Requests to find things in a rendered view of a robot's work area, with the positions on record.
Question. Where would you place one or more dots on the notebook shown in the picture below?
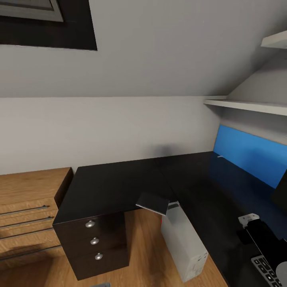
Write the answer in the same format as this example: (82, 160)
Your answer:
(154, 203)

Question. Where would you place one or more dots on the desktop computer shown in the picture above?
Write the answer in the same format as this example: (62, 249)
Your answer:
(185, 246)

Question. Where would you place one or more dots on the keyboard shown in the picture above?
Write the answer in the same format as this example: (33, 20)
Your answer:
(266, 271)

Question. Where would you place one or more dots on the cabinet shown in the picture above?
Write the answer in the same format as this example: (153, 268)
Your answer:
(95, 246)
(29, 203)

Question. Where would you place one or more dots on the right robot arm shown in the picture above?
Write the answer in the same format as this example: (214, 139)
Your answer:
(274, 250)

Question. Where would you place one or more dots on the monitor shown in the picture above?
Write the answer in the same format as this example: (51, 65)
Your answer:
(279, 196)

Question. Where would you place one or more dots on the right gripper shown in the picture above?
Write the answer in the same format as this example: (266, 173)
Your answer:
(245, 237)

